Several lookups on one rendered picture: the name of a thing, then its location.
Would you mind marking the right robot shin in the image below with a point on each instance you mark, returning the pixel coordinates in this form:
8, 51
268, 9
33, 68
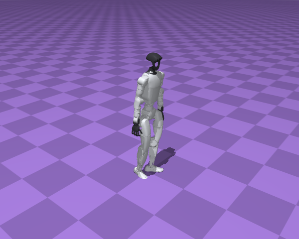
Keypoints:
141, 158

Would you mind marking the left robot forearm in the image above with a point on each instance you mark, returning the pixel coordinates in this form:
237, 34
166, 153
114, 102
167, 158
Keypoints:
160, 102

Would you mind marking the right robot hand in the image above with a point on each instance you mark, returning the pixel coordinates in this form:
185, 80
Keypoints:
136, 128

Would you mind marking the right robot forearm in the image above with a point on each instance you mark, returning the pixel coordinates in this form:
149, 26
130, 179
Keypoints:
137, 110

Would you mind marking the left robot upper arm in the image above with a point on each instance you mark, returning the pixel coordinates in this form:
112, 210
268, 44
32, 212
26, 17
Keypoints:
161, 89

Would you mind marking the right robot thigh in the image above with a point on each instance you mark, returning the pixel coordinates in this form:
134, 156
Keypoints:
146, 133

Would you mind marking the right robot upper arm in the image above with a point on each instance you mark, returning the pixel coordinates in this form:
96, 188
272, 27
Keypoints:
142, 82

